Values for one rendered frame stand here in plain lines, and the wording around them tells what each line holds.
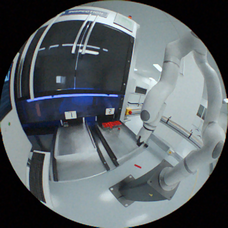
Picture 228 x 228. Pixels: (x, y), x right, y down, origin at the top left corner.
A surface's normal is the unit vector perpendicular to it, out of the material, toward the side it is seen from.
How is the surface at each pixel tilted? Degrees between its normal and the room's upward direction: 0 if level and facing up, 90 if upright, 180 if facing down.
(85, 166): 0
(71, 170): 0
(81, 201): 0
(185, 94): 90
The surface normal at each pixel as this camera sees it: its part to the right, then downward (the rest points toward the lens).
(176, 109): -0.85, 0.10
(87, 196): 0.15, -0.89
